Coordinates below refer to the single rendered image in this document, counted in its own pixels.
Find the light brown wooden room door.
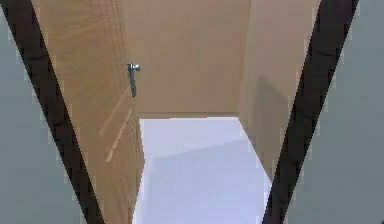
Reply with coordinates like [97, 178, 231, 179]
[30, 0, 146, 224]

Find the dark metal door handle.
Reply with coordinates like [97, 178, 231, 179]
[126, 61, 142, 99]

